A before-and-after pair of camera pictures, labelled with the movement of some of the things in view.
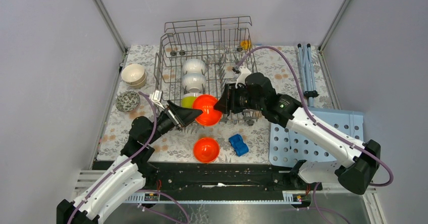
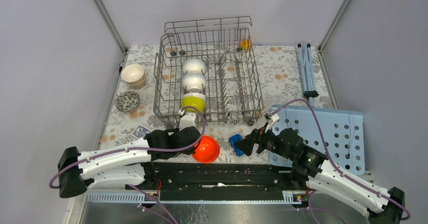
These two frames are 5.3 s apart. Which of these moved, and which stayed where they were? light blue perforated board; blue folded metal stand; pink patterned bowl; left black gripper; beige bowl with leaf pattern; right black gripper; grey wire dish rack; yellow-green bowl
Moved: right black gripper; left black gripper
Stayed: pink patterned bowl; yellow-green bowl; blue folded metal stand; beige bowl with leaf pattern; light blue perforated board; grey wire dish rack
